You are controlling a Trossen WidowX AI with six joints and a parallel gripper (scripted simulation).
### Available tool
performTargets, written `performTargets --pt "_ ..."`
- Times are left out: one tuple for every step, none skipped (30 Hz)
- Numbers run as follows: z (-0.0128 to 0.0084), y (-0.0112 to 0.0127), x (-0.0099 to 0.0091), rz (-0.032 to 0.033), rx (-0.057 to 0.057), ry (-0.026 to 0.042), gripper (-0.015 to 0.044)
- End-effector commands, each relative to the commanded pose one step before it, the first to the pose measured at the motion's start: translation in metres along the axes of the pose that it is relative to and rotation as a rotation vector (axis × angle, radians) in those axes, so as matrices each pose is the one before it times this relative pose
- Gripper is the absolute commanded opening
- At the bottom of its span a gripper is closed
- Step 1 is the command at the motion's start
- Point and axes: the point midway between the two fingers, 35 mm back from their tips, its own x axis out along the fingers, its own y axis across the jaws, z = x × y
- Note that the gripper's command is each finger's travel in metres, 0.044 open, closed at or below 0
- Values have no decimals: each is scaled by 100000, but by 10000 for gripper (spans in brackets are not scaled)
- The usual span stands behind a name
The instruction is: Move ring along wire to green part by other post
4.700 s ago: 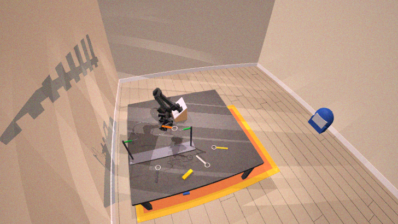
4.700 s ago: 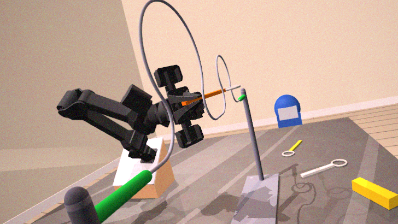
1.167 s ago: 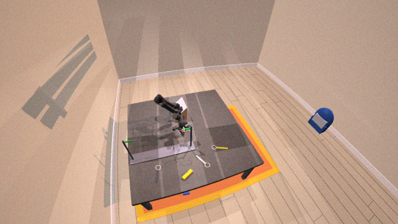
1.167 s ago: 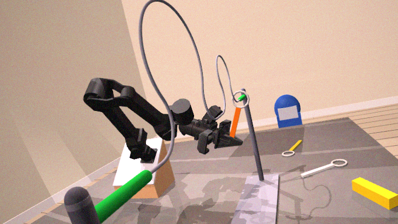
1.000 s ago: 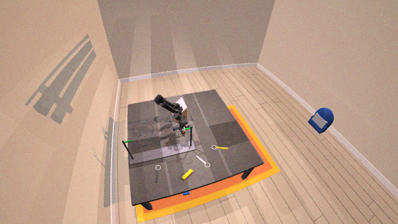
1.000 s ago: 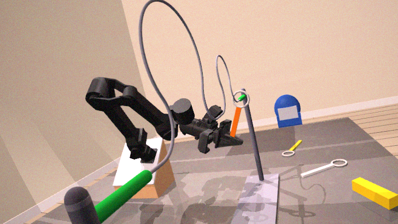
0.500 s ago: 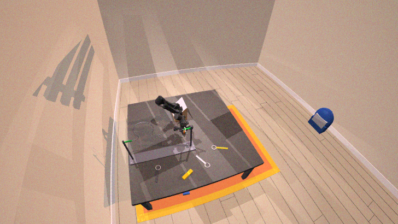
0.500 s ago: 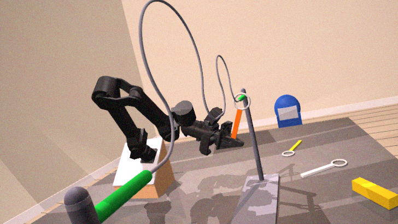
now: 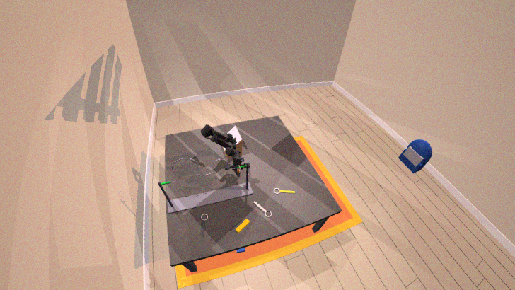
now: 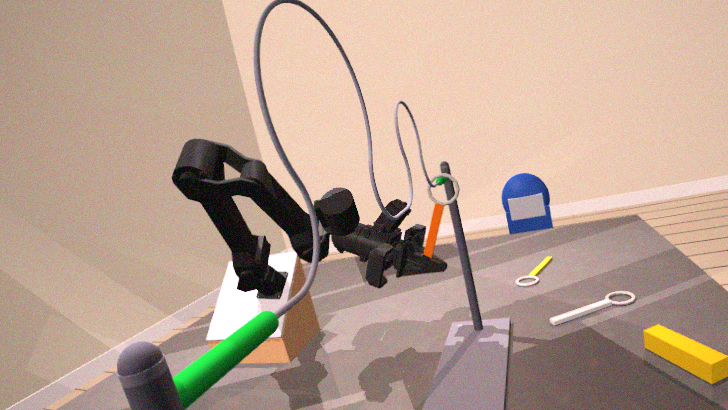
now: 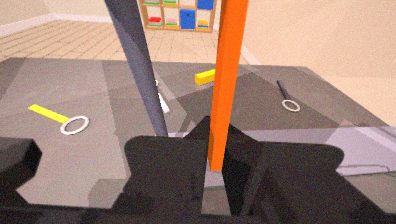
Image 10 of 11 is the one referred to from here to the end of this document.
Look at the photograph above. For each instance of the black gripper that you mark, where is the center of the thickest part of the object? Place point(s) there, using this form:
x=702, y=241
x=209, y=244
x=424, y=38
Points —
x=407, y=256

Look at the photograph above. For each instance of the orange handle with grey loop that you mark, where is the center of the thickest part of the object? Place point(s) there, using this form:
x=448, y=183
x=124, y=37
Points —
x=437, y=214

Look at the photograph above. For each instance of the white loop with straight handle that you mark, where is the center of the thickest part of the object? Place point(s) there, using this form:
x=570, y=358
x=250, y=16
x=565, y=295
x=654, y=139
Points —
x=591, y=308

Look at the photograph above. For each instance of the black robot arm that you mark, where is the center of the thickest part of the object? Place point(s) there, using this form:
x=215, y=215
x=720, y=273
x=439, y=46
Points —
x=200, y=176

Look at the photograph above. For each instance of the white loop with yellow handle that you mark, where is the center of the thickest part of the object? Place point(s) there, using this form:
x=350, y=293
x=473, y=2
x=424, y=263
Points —
x=535, y=273

